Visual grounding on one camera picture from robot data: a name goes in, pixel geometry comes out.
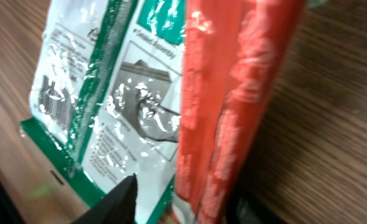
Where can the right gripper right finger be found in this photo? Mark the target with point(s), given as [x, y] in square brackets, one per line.
[244, 208]

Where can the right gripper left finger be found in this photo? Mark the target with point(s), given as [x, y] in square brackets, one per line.
[117, 207]

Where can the green 3M package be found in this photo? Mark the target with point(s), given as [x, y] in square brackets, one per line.
[105, 100]

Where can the red stick sachet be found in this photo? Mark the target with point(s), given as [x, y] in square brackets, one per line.
[233, 51]

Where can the teal pack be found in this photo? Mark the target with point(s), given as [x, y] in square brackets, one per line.
[315, 3]

